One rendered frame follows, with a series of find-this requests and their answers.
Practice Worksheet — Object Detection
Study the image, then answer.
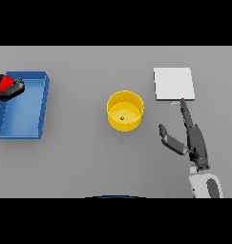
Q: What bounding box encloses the red beaker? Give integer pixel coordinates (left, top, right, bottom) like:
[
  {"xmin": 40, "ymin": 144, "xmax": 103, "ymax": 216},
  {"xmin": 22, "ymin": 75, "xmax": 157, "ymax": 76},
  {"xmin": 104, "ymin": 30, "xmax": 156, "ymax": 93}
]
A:
[{"xmin": 0, "ymin": 75, "xmax": 15, "ymax": 93}]

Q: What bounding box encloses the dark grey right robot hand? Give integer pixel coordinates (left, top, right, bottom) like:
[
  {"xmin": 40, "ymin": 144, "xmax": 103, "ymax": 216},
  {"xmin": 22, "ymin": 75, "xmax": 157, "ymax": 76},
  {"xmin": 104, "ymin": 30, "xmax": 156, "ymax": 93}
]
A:
[{"xmin": 158, "ymin": 97, "xmax": 211, "ymax": 172}]

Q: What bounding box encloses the yellow bowl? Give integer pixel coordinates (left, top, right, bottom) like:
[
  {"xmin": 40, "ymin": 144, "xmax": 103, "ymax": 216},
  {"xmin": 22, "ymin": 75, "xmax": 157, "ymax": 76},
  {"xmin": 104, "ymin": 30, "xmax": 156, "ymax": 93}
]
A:
[{"xmin": 106, "ymin": 90, "xmax": 145, "ymax": 132}]

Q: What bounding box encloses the pale square measuring scale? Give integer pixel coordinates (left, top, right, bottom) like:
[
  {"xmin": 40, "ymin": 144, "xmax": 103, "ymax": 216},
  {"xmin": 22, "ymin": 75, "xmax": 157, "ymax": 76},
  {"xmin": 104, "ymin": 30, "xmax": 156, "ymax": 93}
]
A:
[{"xmin": 153, "ymin": 67, "xmax": 196, "ymax": 107}]

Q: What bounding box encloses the blue tray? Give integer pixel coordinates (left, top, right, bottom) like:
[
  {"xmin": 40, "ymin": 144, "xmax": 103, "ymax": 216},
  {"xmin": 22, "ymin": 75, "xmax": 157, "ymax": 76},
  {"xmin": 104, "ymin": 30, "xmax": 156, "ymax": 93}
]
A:
[{"xmin": 0, "ymin": 71, "xmax": 51, "ymax": 140}]

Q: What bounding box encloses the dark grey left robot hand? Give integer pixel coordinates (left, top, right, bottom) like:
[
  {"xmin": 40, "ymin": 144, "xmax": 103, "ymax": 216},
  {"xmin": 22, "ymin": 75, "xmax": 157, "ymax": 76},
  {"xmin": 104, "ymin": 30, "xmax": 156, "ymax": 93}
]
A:
[{"xmin": 0, "ymin": 73, "xmax": 26, "ymax": 103}]

